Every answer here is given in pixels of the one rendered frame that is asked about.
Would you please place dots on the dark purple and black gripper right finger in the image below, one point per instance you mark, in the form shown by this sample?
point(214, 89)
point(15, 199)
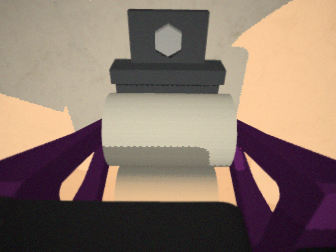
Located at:
point(305, 214)

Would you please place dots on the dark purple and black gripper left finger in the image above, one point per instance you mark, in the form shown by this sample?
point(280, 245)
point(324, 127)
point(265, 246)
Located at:
point(38, 173)

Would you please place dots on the dark grey mounting plate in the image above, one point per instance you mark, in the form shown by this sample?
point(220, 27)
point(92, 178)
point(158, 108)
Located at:
point(168, 35)

